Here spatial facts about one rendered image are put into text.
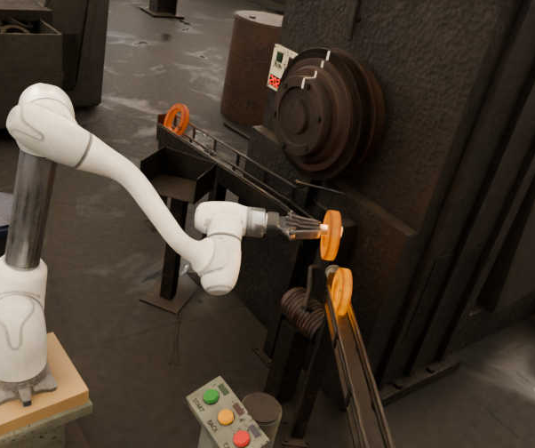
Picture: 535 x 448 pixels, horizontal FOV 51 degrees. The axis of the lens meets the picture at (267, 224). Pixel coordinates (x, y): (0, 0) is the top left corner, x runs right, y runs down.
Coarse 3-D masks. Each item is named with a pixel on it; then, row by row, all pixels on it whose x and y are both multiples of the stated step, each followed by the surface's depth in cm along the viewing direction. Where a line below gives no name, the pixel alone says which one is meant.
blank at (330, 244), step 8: (328, 216) 172; (336, 216) 169; (328, 224) 170; (336, 224) 167; (328, 232) 169; (336, 232) 166; (328, 240) 167; (336, 240) 166; (320, 248) 179; (328, 248) 167; (336, 248) 167; (328, 256) 169
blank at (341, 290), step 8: (336, 272) 188; (344, 272) 180; (336, 280) 186; (344, 280) 178; (352, 280) 179; (336, 288) 187; (344, 288) 177; (336, 296) 187; (344, 296) 177; (336, 304) 181; (344, 304) 177; (336, 312) 180; (344, 312) 180
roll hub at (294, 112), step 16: (288, 80) 200; (288, 96) 203; (304, 96) 196; (320, 96) 189; (288, 112) 201; (304, 112) 194; (320, 112) 189; (288, 128) 203; (304, 128) 197; (320, 128) 190; (288, 144) 205; (304, 144) 198; (320, 144) 195
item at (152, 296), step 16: (144, 160) 239; (160, 160) 254; (176, 160) 254; (192, 160) 251; (160, 176) 256; (176, 176) 258; (192, 176) 255; (208, 176) 243; (160, 192) 242; (176, 192) 244; (192, 192) 245; (176, 208) 249; (176, 256) 261; (176, 272) 268; (160, 288) 280; (176, 288) 276; (160, 304) 270; (176, 304) 272
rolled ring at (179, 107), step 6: (174, 108) 302; (180, 108) 298; (186, 108) 297; (168, 114) 305; (174, 114) 306; (186, 114) 295; (168, 120) 305; (180, 120) 296; (186, 120) 295; (168, 126) 304; (180, 126) 295; (186, 126) 296; (180, 132) 297
